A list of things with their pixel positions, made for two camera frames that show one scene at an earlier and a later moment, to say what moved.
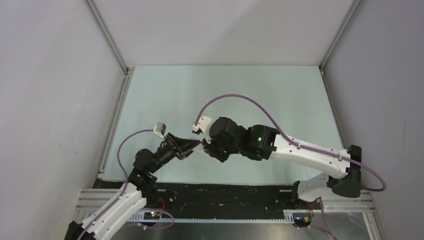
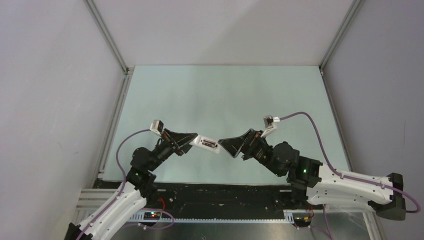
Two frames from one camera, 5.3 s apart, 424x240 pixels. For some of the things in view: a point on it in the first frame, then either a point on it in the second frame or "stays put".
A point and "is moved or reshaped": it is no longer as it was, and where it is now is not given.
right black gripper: x=213 y=151 to x=245 y=143
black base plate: x=190 y=197 stays put
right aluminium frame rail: x=353 y=7 stays put
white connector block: x=200 y=150 is moved or reshaped
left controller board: x=151 y=215 stays put
